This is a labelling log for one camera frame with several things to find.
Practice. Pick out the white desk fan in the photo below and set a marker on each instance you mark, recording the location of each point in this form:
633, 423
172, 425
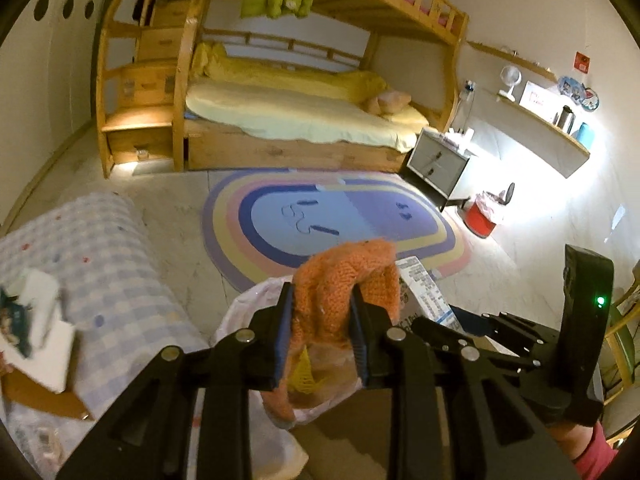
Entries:
510, 80

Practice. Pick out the small clear plastic box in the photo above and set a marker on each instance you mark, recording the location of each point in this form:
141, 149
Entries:
141, 154

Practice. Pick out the grey white nightstand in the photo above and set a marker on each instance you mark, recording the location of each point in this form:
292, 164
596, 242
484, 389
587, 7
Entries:
437, 162

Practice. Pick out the red wall sticker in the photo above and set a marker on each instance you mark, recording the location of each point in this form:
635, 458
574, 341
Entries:
582, 62

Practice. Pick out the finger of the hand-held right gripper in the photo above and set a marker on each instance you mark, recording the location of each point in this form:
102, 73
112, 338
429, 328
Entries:
440, 332
520, 330

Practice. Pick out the blue checkered tablecloth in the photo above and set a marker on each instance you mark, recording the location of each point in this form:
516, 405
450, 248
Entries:
110, 280

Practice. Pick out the person's right forearm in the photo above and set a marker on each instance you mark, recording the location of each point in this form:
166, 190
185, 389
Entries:
595, 455

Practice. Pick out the curved wooden wall shelf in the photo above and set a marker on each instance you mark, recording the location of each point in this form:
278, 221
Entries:
550, 145

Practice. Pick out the pink plush pillow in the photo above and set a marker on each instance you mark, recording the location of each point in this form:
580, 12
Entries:
387, 102

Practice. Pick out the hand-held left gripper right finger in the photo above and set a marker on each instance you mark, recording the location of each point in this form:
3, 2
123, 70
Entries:
357, 330

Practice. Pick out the black round object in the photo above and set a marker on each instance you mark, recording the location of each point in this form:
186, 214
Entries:
509, 192

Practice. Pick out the narrow wooden wall shelf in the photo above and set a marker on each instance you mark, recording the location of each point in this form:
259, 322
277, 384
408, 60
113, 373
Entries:
520, 62

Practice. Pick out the brown cardboard box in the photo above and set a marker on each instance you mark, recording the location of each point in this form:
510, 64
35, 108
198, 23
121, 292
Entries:
345, 445

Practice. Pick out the white wardrobe round holes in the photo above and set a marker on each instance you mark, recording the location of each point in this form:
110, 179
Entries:
60, 60

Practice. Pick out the blue cylinder cup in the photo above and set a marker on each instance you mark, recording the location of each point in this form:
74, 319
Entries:
585, 135

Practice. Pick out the oval pastel rainbow rug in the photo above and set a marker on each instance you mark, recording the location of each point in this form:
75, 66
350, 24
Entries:
320, 215

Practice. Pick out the pink-white plastic bag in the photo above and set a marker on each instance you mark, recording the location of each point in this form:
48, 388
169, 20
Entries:
240, 312

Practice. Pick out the white open book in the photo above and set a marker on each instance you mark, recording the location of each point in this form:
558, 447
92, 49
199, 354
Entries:
35, 320

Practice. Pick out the brown cardboard piece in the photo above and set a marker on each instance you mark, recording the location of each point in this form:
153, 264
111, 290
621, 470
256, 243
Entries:
35, 397

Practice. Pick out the steel thermos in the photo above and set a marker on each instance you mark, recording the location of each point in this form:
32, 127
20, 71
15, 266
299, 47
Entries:
566, 117

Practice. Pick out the wooden staircase with drawers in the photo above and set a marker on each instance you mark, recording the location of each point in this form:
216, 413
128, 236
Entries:
140, 120

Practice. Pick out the yellow blanket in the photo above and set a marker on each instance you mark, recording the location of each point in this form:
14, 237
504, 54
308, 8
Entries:
280, 76

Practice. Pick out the white framed picture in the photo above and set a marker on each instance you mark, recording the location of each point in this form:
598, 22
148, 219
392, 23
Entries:
537, 99

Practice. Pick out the orange knitted cloth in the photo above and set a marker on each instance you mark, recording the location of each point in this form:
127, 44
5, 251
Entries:
330, 280

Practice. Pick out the blue round wall plate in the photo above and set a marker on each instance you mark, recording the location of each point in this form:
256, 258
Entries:
590, 100
570, 89

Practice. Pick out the wooden bunk bed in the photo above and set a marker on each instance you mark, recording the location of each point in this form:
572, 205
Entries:
300, 152

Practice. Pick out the pale yellow mattress sheet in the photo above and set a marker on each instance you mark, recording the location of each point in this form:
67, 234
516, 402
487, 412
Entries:
280, 112

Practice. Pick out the white printed carton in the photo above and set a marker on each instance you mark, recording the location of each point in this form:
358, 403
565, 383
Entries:
425, 290

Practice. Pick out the red trash bin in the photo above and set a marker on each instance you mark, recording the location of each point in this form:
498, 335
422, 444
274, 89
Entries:
482, 222

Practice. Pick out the wooden chair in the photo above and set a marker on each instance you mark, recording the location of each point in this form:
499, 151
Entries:
622, 340

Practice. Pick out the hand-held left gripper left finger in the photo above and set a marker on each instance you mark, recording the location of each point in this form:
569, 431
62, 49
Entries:
282, 322

